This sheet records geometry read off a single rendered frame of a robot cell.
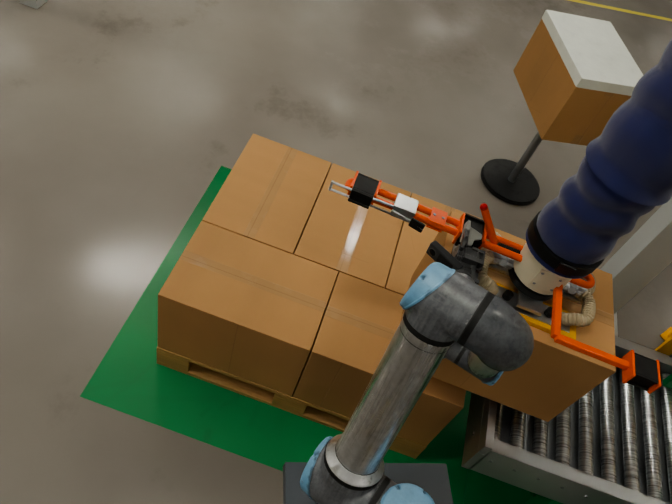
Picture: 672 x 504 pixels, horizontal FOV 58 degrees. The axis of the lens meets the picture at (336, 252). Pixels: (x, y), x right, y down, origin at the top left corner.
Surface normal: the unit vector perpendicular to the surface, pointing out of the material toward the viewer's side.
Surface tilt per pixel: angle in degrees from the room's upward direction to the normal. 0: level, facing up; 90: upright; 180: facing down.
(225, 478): 0
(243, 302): 0
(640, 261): 90
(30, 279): 0
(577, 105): 90
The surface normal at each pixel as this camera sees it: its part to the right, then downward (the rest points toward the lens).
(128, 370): 0.23, -0.60
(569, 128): 0.07, 0.80
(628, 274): -0.26, 0.72
